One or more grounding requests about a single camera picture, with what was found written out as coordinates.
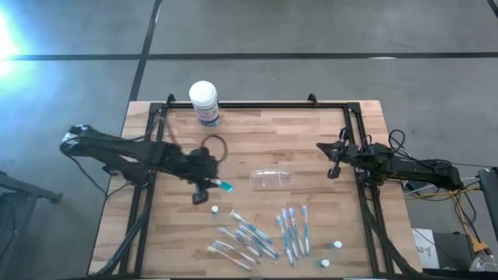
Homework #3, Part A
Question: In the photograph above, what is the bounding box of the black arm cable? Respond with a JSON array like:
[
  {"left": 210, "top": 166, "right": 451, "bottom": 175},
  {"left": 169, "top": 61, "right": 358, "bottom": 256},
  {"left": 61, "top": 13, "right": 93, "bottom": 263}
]
[
  {"left": 388, "top": 128, "right": 443, "bottom": 166},
  {"left": 161, "top": 114, "right": 229, "bottom": 164}
]

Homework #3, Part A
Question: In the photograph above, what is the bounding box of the black equipment stand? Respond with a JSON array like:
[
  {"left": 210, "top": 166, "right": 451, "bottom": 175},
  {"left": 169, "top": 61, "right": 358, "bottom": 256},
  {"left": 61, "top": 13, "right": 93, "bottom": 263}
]
[{"left": 478, "top": 166, "right": 498, "bottom": 242}]

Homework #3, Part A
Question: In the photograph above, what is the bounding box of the black side table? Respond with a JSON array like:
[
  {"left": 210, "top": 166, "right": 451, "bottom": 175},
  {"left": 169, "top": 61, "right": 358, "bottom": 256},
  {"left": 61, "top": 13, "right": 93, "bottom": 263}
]
[{"left": 0, "top": 170, "right": 63, "bottom": 280}]

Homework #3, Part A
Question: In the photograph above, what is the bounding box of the yellow cable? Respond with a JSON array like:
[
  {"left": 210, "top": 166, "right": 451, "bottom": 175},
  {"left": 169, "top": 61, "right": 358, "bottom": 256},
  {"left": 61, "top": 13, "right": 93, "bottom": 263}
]
[{"left": 404, "top": 185, "right": 487, "bottom": 252}]

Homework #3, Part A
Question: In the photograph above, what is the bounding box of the orange white toothbrush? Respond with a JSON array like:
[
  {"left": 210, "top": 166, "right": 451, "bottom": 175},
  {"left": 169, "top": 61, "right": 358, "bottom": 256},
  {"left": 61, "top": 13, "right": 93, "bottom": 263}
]
[{"left": 205, "top": 245, "right": 253, "bottom": 271}]

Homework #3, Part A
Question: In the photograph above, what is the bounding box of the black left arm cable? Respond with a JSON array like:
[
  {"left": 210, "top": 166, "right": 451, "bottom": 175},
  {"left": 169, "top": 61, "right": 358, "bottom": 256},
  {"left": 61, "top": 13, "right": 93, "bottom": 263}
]
[{"left": 161, "top": 114, "right": 229, "bottom": 164}]

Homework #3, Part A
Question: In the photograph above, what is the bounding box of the black aluminium table frame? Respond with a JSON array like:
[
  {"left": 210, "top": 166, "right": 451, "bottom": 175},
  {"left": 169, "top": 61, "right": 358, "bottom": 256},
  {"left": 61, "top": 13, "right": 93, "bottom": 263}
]
[{"left": 92, "top": 93, "right": 425, "bottom": 279}]

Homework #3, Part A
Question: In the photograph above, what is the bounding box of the dark grey box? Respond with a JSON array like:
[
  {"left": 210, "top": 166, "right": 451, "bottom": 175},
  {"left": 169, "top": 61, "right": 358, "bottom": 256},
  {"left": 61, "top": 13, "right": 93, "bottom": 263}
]
[{"left": 433, "top": 232, "right": 476, "bottom": 271}]

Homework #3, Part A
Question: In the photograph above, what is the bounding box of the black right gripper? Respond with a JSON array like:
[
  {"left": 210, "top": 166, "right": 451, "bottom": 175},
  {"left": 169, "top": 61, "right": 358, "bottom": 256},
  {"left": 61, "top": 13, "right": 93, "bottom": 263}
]
[{"left": 316, "top": 127, "right": 370, "bottom": 180}]

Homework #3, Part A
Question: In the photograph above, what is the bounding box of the white cable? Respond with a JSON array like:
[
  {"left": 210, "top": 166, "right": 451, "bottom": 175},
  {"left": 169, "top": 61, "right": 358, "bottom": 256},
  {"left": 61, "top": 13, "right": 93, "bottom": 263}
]
[{"left": 403, "top": 182, "right": 435, "bottom": 195}]

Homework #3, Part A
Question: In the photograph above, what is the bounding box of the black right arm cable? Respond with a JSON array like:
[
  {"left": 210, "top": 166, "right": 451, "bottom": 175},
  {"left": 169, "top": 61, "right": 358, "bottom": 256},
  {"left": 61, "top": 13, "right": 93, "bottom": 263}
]
[{"left": 388, "top": 128, "right": 443, "bottom": 166}]

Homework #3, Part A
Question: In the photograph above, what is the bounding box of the white paper sheet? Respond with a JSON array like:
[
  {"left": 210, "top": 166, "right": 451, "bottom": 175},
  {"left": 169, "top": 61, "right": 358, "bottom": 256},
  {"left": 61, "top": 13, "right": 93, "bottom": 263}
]
[{"left": 411, "top": 227, "right": 440, "bottom": 270}]

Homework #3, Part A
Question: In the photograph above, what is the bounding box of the clear acrylic organizer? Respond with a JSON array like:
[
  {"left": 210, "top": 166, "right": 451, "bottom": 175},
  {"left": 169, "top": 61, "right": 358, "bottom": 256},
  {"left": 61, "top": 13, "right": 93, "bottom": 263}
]
[{"left": 248, "top": 166, "right": 297, "bottom": 191}]

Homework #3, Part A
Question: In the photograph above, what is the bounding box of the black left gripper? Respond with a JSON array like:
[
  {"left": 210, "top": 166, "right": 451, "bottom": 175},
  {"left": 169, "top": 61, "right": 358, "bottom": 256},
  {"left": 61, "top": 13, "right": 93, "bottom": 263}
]
[{"left": 185, "top": 146, "right": 219, "bottom": 206}]

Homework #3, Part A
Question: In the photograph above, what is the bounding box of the purple white toothbrush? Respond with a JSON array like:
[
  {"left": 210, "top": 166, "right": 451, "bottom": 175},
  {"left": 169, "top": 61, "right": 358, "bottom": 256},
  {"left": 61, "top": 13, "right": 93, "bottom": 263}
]
[
  {"left": 212, "top": 239, "right": 261, "bottom": 265},
  {"left": 216, "top": 226, "right": 261, "bottom": 257}
]

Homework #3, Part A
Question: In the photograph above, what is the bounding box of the thin black base cable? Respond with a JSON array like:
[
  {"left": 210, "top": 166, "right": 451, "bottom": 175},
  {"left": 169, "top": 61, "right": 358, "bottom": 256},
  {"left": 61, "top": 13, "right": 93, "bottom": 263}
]
[{"left": 64, "top": 149, "right": 132, "bottom": 198}]

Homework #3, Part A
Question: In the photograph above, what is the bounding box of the white wipes canister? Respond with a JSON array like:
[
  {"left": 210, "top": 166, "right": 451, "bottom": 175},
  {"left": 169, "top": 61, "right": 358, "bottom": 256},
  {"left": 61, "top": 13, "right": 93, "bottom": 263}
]
[{"left": 188, "top": 79, "right": 222, "bottom": 128}]

